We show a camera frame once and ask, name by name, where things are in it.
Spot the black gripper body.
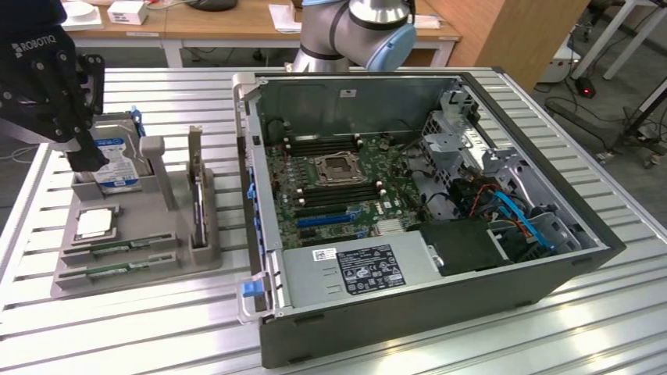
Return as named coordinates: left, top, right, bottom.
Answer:
left=0, top=0, right=78, bottom=93

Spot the green RAM stick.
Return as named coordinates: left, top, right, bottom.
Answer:
left=92, top=234, right=176, bottom=257
left=85, top=253, right=173, bottom=279

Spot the black RAM slot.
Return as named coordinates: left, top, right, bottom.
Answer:
left=289, top=141, right=361, bottom=154
left=290, top=145, right=362, bottom=157
left=304, top=184, right=378, bottom=199
left=302, top=180, right=377, bottom=195
left=288, top=134, right=360, bottom=146
left=289, top=138, right=361, bottom=150
left=305, top=187, right=380, bottom=203

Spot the white box with round lid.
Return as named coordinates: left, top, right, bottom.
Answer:
left=59, top=0, right=105, bottom=32

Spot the small white cardboard box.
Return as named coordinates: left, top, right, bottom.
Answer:
left=106, top=0, right=150, bottom=27

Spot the wooden desk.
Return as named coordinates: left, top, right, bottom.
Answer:
left=59, top=0, right=464, bottom=70

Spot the hard disk in blue carrier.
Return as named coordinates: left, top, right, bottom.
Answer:
left=85, top=105, right=152, bottom=195

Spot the black computer mouse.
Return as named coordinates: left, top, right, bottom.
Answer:
left=185, top=0, right=240, bottom=12

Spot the silver CPU chip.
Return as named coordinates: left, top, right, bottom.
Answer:
left=71, top=209, right=118, bottom=241

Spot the grey parts rack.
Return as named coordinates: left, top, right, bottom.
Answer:
left=49, top=124, right=225, bottom=302

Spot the graphics card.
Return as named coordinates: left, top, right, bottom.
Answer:
left=184, top=124, right=209, bottom=249

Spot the white paper stack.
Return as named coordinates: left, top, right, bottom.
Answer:
left=268, top=2, right=304, bottom=34

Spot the green motherboard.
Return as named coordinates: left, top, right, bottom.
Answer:
left=264, top=132, right=433, bottom=251

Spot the CPU socket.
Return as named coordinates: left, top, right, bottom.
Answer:
left=306, top=150, right=370, bottom=187

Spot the black expansion slot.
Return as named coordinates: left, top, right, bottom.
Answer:
left=293, top=205, right=348, bottom=220

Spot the blue expansion slot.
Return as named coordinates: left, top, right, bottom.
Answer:
left=296, top=212, right=350, bottom=230

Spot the silver power supply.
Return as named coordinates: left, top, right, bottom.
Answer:
left=269, top=236, right=444, bottom=309

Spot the silver chipset heatsink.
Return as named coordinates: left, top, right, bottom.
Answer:
left=373, top=220, right=408, bottom=236

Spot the silver drive cage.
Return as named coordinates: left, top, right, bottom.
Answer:
left=416, top=88, right=501, bottom=188

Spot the wooden cabinet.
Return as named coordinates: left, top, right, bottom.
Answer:
left=446, top=0, right=593, bottom=93

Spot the silver disk bay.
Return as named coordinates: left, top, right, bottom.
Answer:
left=481, top=148, right=600, bottom=261

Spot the black PC case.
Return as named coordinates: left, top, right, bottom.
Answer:
left=230, top=66, right=626, bottom=370

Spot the white control box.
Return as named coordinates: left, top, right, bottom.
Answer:
left=536, top=34, right=582, bottom=85

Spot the black adapter with red light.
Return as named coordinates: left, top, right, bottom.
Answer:
left=572, top=77, right=597, bottom=98

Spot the black wheeled stand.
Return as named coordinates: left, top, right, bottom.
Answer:
left=596, top=77, right=667, bottom=170

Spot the thin red wire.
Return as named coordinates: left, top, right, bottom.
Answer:
left=468, top=183, right=496, bottom=218

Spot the blue flat wire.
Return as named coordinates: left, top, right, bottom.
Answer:
left=492, top=189, right=553, bottom=251

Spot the white table frame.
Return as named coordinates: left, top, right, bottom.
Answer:
left=569, top=0, right=667, bottom=81

